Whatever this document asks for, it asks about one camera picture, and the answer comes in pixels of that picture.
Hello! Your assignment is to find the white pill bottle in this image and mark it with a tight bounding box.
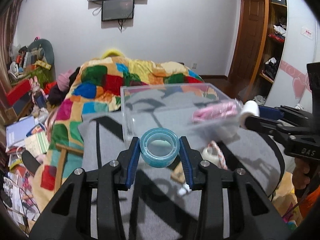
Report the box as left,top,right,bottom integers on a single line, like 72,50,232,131
239,100,260,129

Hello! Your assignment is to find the pink rope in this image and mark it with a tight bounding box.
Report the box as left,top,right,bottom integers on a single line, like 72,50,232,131
191,100,242,126

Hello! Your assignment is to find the white ointment tube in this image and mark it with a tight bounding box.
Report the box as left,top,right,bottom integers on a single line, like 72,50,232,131
177,183,191,197

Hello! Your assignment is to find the small brown cardboard box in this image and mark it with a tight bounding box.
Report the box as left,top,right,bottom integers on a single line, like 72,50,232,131
170,162,185,184

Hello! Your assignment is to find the blue tape roll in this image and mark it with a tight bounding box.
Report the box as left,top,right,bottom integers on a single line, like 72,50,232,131
140,128,180,168

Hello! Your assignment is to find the white bandage roll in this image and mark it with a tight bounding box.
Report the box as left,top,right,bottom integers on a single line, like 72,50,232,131
201,147,221,167

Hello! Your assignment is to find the white sliding wardrobe door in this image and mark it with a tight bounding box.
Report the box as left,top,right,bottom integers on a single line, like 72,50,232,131
265,0,319,113

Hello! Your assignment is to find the wooden back scratcher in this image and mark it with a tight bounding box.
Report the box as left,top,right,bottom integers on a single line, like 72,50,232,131
54,144,84,193

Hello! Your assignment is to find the wooden wardrobe shelf unit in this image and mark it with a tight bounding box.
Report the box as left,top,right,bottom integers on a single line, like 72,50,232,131
227,0,287,102

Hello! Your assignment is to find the brown wooden door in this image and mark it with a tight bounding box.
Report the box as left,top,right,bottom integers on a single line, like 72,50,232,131
228,0,265,83

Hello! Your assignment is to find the clear plastic storage box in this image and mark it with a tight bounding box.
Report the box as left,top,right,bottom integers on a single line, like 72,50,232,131
120,83,243,146

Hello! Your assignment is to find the blue notebook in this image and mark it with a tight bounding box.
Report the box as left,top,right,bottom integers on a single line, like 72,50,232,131
6,115,35,148

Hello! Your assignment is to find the pink rabbit plush toy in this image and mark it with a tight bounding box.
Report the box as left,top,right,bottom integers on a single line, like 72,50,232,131
29,76,47,108

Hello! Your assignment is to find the colourful patchwork quilt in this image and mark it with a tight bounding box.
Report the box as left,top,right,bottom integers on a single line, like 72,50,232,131
32,57,203,211

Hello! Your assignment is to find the red storage box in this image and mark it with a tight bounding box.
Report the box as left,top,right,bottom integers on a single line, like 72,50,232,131
5,80,31,106

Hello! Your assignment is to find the pink hat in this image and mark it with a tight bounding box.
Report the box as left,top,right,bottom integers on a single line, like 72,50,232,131
57,70,73,92

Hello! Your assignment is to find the green cardboard box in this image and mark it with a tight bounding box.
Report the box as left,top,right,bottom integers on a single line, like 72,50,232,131
30,67,54,84

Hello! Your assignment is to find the grey neck pillow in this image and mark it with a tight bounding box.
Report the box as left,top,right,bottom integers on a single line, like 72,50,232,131
28,38,54,66

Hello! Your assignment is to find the yellow pillow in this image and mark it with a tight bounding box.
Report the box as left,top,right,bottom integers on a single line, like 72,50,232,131
101,48,125,59

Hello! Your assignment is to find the striped pink curtain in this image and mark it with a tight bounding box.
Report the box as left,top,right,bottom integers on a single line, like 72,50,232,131
1,0,23,91

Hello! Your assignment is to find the pink white braided cord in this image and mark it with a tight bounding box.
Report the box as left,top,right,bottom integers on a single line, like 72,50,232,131
207,140,229,170

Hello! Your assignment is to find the small black wall monitor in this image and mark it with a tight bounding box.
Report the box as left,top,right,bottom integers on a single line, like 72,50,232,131
101,0,135,22

